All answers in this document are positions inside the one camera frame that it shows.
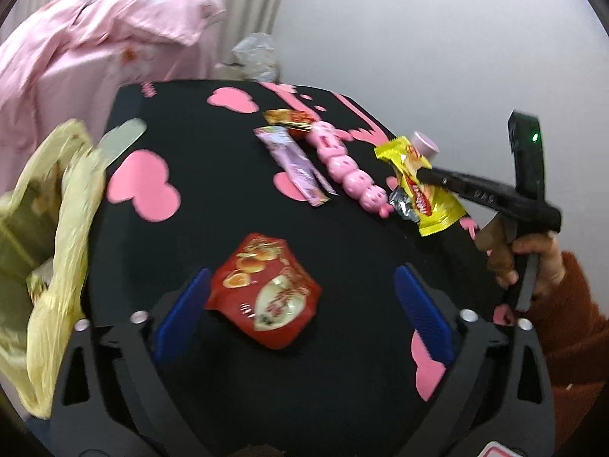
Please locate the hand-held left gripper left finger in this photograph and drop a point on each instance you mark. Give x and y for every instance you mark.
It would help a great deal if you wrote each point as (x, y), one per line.
(183, 314)

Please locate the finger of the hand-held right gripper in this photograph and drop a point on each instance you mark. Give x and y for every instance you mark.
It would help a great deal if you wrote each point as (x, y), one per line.
(466, 188)

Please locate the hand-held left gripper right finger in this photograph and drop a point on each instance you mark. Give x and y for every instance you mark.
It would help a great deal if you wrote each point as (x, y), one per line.
(426, 314)

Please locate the yellow snack packet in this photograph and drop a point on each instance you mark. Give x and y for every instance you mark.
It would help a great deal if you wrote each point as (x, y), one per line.
(433, 204)

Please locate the red snack packet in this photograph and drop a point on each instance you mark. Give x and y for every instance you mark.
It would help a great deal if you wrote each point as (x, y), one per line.
(266, 290)

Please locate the yellow plastic bag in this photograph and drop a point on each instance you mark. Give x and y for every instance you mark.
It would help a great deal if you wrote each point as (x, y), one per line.
(62, 247)

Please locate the person's right forearm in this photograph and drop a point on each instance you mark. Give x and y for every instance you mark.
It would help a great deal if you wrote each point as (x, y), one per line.
(575, 323)

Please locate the person's right hand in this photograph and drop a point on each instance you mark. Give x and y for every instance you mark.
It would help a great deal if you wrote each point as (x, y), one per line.
(547, 262)

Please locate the silver foil wrapper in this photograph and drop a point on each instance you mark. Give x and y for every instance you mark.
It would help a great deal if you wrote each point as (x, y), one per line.
(402, 204)

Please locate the pink pig toy strip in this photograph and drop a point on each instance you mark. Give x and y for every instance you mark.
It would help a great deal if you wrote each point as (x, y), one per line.
(342, 166)

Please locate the black cloth with pink print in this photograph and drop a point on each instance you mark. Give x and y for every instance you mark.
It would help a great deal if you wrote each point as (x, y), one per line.
(238, 200)

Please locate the purple snack wrapper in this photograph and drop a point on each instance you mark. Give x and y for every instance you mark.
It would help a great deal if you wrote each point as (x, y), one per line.
(295, 162)

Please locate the small red snack wrapper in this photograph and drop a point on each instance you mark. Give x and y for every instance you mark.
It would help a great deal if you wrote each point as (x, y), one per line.
(285, 118)

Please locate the clear plastic bag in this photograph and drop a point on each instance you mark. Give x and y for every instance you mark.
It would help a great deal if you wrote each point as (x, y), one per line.
(257, 54)

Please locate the pink quilt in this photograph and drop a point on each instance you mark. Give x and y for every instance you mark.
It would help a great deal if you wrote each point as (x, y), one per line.
(71, 57)

